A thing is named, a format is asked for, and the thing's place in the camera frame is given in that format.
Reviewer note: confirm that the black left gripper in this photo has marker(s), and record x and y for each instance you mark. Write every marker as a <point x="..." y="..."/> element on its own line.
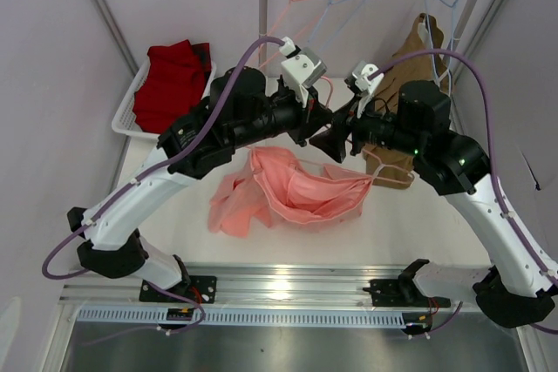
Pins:
<point x="313" y="117"/>

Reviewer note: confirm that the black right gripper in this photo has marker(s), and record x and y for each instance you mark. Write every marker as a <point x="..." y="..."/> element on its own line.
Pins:
<point x="353" y="126"/>

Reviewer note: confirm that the pink pleated skirt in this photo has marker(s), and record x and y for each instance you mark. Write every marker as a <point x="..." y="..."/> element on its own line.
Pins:
<point x="274" y="187"/>

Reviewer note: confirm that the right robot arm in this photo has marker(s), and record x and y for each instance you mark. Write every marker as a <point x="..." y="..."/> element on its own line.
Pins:
<point x="516" y="289"/>

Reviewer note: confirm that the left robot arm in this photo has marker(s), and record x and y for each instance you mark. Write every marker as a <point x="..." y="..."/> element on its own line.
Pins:
<point x="235" y="112"/>

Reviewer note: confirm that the brown pleated skirt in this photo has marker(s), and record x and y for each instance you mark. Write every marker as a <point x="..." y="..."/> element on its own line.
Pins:
<point x="419" y="68"/>

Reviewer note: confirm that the dark plaid skirt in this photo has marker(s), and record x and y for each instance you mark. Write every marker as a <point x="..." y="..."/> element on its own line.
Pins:
<point x="203" y="52"/>

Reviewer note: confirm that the red skirt in basket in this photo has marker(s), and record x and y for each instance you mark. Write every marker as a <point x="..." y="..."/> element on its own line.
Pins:
<point x="174" y="84"/>

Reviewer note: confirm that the white plastic laundry basket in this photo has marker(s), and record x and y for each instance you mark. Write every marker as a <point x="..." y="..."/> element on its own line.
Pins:
<point x="124" y="119"/>

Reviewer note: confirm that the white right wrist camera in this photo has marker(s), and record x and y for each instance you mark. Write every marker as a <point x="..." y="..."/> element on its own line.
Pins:
<point x="364" y="81"/>

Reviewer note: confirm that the blue wire hanger middle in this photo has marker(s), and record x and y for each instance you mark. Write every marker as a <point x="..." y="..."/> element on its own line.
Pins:
<point x="324" y="20"/>

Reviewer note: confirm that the blue wire hanger holding skirt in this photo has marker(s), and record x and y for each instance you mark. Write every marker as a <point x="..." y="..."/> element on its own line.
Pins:
<point x="437" y="39"/>

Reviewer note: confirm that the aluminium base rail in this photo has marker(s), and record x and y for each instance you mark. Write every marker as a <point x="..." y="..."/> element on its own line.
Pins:
<point x="250" y="286"/>

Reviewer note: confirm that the perforated white cable duct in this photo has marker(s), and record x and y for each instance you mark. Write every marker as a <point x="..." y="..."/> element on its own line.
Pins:
<point x="256" y="317"/>

